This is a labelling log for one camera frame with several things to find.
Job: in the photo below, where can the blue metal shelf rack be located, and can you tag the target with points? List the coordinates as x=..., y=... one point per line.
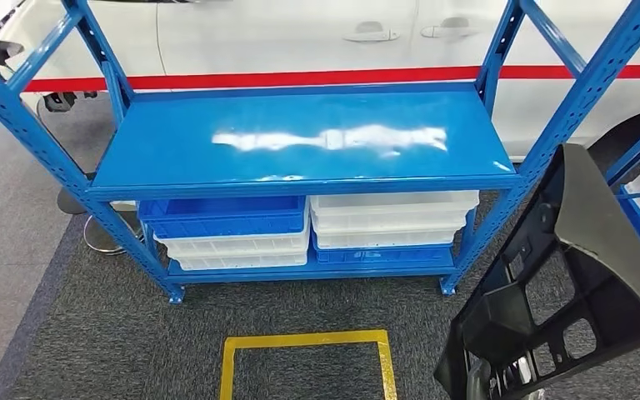
x=637, y=150
x=187, y=143

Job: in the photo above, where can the chrome stanchion base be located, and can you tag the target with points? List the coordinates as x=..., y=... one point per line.
x=99, y=243

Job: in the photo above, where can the white car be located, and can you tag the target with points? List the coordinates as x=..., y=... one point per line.
x=276, y=33

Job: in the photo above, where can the red barrier belt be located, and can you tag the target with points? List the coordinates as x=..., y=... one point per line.
x=298, y=77

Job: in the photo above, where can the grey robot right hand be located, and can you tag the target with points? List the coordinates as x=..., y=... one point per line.
x=477, y=386

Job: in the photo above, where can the dark grey floor carpet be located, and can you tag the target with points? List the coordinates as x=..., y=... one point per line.
x=132, y=342

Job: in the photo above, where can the dark stanchion base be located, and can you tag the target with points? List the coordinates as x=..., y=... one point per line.
x=69, y=204

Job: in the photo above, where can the black plastic car part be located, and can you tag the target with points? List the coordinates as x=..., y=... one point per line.
x=601, y=221

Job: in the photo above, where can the yellow floor tape square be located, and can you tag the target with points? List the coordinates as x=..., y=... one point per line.
x=303, y=338

